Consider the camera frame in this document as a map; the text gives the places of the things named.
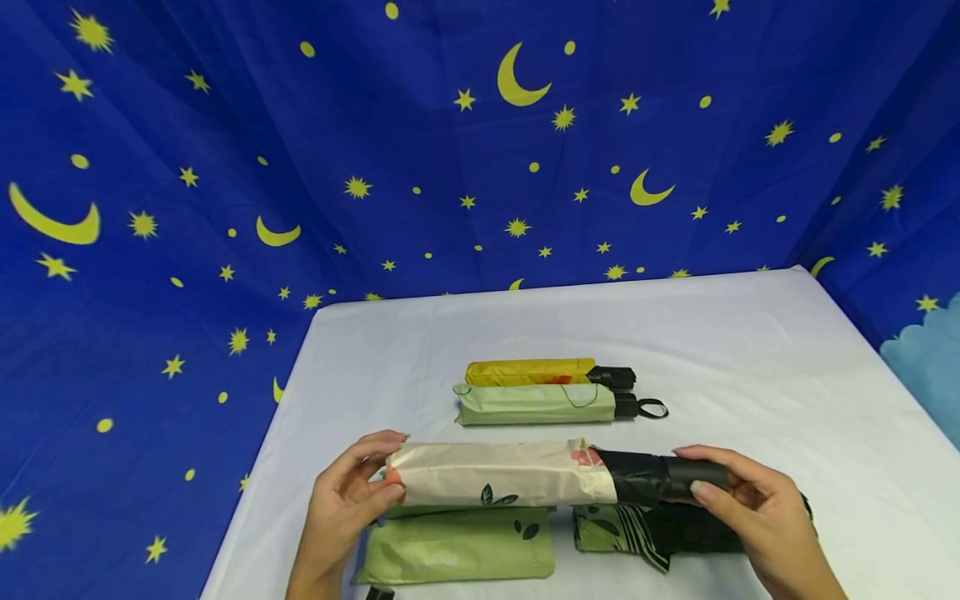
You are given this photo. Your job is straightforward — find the person's right hand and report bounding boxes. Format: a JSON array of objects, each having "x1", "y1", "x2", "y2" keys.
[{"x1": 672, "y1": 444, "x2": 820, "y2": 578}]

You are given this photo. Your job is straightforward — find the person's left hand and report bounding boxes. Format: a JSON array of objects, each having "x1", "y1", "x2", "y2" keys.
[{"x1": 306, "y1": 430, "x2": 411, "y2": 564}]

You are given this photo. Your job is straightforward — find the cream leaf-print umbrella sleeve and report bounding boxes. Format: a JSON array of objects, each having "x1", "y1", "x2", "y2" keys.
[{"x1": 384, "y1": 438, "x2": 619, "y2": 509}]

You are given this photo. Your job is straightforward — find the person's left forearm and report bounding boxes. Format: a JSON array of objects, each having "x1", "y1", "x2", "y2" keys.
[{"x1": 285, "y1": 537, "x2": 361, "y2": 600}]

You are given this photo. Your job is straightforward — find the person's right forearm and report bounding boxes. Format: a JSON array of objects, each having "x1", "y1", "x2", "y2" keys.
[{"x1": 757, "y1": 552, "x2": 850, "y2": 600}]

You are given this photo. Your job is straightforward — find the green and black folded umbrella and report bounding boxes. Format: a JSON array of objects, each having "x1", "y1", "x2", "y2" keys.
[{"x1": 572, "y1": 497, "x2": 816, "y2": 575}]

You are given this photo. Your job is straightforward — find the flat green umbrella sleeve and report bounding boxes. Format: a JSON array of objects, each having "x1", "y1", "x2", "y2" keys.
[{"x1": 353, "y1": 506, "x2": 557, "y2": 586}]

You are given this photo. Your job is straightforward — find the light green folded umbrella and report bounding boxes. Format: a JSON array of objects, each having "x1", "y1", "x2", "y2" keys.
[{"x1": 452, "y1": 382, "x2": 669, "y2": 428}]

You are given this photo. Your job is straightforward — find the yellow folded umbrella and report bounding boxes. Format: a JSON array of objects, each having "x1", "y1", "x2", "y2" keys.
[{"x1": 465, "y1": 357, "x2": 638, "y2": 391}]

